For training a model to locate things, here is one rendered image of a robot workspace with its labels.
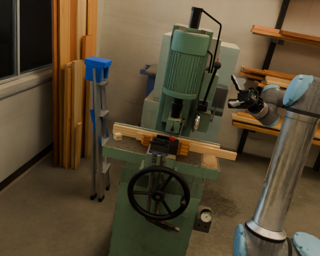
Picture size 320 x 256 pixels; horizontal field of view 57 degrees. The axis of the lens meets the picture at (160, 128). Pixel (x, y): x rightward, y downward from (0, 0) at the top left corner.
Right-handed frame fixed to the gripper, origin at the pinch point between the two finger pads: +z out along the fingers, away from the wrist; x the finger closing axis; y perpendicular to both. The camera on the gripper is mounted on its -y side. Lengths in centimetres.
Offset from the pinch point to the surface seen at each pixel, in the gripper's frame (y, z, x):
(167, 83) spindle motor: -23.8, 17.1, -0.5
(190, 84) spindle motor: -14.3, 11.1, -0.3
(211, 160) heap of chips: -18.7, -17.2, 27.8
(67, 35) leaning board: -149, 39, -80
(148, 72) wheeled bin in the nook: -152, -52, -99
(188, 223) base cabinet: -39, -29, 57
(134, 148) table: -46, 12, 29
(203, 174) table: -21.6, -15.9, 35.3
